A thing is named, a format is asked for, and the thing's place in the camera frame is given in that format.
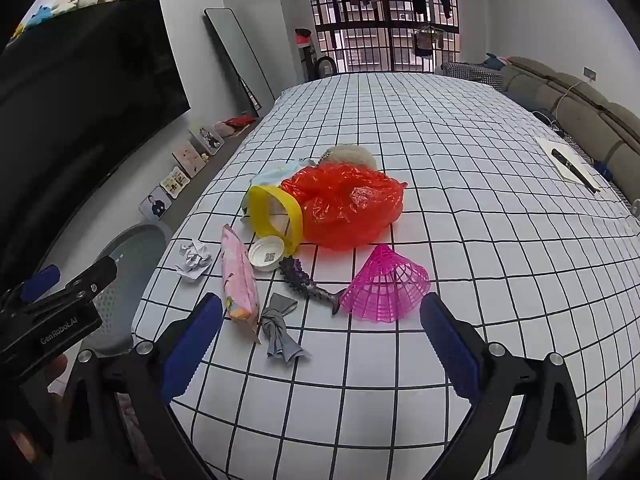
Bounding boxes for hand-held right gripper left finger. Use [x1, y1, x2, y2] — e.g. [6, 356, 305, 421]
[50, 292, 223, 480]

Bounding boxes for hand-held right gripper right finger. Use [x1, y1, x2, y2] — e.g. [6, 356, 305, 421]
[419, 292, 588, 480]

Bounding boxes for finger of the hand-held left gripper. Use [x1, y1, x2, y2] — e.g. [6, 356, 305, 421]
[25, 256, 119, 311]
[0, 264, 62, 311]

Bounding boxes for grey perforated waste basket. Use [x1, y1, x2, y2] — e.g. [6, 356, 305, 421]
[82, 223, 173, 356]

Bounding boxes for pink snack packet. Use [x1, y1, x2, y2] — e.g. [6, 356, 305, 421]
[221, 224, 263, 345]

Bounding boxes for white paper ball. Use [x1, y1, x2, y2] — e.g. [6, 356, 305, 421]
[175, 240, 213, 280]

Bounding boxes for pink plastic mesh cone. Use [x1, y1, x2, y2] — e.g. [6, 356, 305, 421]
[341, 243, 431, 323]

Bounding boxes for white round plastic lid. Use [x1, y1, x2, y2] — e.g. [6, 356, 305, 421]
[248, 236, 286, 272]

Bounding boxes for person's left hand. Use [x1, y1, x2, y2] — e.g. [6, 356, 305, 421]
[42, 353, 69, 386]

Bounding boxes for grey cloth bow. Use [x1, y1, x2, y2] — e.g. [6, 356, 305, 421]
[260, 292, 312, 361]

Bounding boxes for dark purple mermaid tail toy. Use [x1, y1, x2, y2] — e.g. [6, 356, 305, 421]
[279, 256, 347, 317]

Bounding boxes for red plastic bag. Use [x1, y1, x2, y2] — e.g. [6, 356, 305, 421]
[280, 165, 407, 250]

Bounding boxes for blue face mask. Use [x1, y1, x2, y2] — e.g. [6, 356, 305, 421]
[241, 159, 315, 211]

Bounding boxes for bed with checked sheet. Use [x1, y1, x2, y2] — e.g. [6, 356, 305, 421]
[131, 72, 640, 480]

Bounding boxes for beige fluffy ball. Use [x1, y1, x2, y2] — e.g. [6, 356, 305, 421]
[320, 145, 378, 170]

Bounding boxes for black pen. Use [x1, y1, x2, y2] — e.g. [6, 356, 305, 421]
[550, 148, 601, 195]

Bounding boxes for blue plush toy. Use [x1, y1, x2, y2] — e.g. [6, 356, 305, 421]
[25, 5, 53, 28]

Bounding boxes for leaning floor mirror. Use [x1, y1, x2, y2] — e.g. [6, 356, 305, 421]
[204, 8, 276, 116]

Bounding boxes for grey padded headboard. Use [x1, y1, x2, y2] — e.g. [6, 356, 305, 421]
[500, 56, 640, 201]

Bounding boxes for checked pillow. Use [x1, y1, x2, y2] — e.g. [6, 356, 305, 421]
[434, 61, 505, 92]

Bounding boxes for small hanging drying rack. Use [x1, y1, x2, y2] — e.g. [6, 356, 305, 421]
[412, 25, 446, 58]

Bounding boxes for window security grille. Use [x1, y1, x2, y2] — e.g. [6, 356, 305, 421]
[301, 0, 460, 81]

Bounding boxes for portrait photo frame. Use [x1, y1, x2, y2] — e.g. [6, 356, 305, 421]
[139, 186, 173, 221]

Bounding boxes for yellow scalloped photo frame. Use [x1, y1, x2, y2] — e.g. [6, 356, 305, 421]
[160, 166, 190, 198]

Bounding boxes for yellow plastic ring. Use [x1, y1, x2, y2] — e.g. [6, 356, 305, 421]
[249, 185, 304, 253]

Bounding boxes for beige cartoon photo frame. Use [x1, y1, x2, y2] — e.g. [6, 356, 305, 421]
[171, 140, 207, 178]

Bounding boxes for white figure photo frame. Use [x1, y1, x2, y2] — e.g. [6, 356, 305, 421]
[190, 120, 225, 156]

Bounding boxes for black wall television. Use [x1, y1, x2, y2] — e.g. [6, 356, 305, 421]
[0, 0, 192, 286]

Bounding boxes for white cable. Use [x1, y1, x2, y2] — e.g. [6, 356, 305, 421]
[547, 80, 586, 131]

